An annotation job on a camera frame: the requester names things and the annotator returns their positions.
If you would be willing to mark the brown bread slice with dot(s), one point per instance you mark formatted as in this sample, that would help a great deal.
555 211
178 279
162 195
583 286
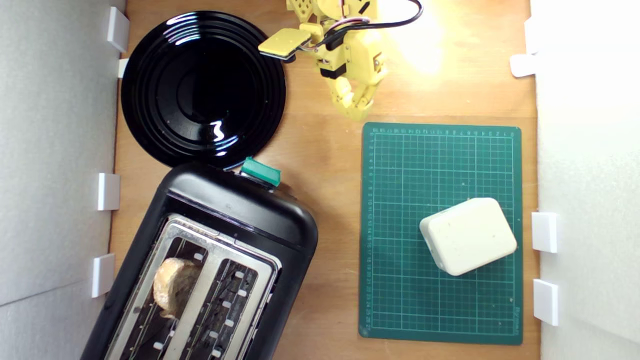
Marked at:
175 285

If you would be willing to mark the black two-slot toaster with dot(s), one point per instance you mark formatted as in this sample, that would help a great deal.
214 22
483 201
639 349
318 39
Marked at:
235 215

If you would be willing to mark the black plate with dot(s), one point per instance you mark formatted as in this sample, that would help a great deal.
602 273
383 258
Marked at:
200 90

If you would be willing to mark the white block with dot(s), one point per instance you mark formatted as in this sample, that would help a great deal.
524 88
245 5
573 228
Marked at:
470 235

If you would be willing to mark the green cutting mat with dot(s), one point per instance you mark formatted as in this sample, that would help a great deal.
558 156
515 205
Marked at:
400 300

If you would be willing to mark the yellow wrist camera mount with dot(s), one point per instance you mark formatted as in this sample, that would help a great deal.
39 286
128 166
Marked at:
282 42

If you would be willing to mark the white wall clip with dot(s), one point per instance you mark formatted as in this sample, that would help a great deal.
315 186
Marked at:
546 301
108 191
103 275
522 65
545 231
117 29
529 35
122 67

